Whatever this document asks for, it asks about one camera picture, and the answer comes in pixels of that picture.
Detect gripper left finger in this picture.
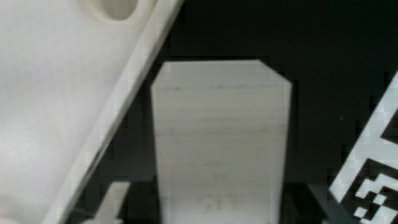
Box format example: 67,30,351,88
81,182,129,224

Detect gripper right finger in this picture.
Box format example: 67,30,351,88
307,184,354,224

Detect white leg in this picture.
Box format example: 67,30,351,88
150,60,291,224

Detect white square desk top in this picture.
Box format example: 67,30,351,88
0,0,184,224

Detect white flat base tag plate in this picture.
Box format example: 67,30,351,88
328,72,398,224

